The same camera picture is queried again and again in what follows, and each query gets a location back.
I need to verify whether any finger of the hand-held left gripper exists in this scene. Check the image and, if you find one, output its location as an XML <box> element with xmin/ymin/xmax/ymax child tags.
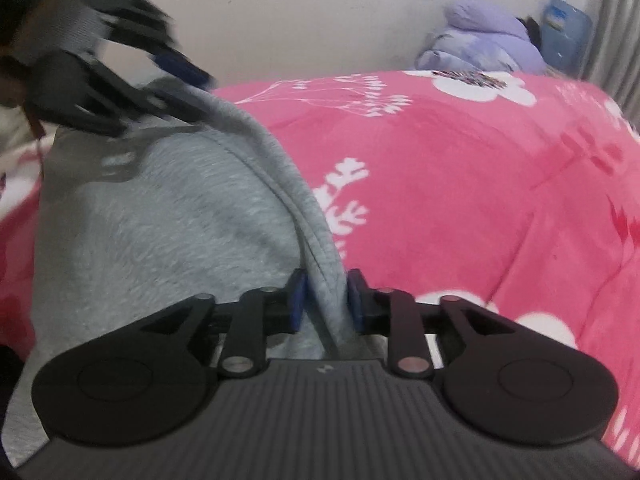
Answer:
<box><xmin>85</xmin><ymin>57</ymin><xmax>211</xmax><ymax>127</ymax></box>
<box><xmin>95</xmin><ymin>0</ymin><xmax>214</xmax><ymax>87</ymax></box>

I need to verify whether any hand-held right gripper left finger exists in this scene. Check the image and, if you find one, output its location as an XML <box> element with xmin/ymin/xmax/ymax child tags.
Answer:
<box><xmin>139</xmin><ymin>269</ymin><xmax>308</xmax><ymax>379</ymax></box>

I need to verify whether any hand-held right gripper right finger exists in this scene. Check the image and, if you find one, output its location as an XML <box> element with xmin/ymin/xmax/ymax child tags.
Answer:
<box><xmin>346</xmin><ymin>269</ymin><xmax>522</xmax><ymax>380</ymax></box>

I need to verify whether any grey sweatshirt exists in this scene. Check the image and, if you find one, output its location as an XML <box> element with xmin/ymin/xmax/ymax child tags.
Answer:
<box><xmin>7</xmin><ymin>77</ymin><xmax>363</xmax><ymax>461</ymax></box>

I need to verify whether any pink floral blanket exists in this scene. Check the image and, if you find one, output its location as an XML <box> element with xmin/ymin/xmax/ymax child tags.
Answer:
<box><xmin>0</xmin><ymin>70</ymin><xmax>640</xmax><ymax>461</ymax></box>

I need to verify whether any lavender puffer jacket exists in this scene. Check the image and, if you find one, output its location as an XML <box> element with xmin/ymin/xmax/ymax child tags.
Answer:
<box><xmin>415</xmin><ymin>1</ymin><xmax>548</xmax><ymax>76</ymax></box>

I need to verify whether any black bag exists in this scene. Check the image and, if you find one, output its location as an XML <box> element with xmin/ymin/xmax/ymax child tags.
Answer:
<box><xmin>517</xmin><ymin>16</ymin><xmax>544</xmax><ymax>47</ymax></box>

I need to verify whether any blue water jug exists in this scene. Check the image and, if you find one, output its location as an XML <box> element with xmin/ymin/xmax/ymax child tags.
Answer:
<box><xmin>540</xmin><ymin>0</ymin><xmax>594</xmax><ymax>69</ymax></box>

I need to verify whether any grey curtain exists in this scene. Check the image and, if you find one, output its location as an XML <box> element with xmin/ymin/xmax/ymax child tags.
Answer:
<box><xmin>580</xmin><ymin>0</ymin><xmax>640</xmax><ymax>121</ymax></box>

